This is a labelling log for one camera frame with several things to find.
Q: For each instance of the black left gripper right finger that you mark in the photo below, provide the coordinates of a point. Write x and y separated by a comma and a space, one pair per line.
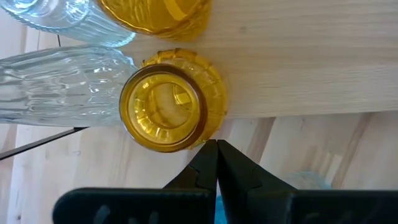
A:
236, 180

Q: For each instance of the clear diamond-cut tall vase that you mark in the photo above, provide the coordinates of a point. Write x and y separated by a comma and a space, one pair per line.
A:
62, 87

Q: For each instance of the clear ribbed glass jar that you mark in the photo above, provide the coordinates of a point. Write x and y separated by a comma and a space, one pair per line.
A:
77, 25

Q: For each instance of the yellow hobnail glass vase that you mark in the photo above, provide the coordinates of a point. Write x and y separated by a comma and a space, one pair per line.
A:
161, 18

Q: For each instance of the wooden shelf with black frame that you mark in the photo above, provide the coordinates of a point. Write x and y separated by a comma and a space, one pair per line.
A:
295, 62

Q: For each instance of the yellow grid-pattern glass vase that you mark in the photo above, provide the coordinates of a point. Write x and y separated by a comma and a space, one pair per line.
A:
172, 102

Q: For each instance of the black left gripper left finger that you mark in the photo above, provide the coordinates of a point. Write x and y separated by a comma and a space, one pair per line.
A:
205, 174

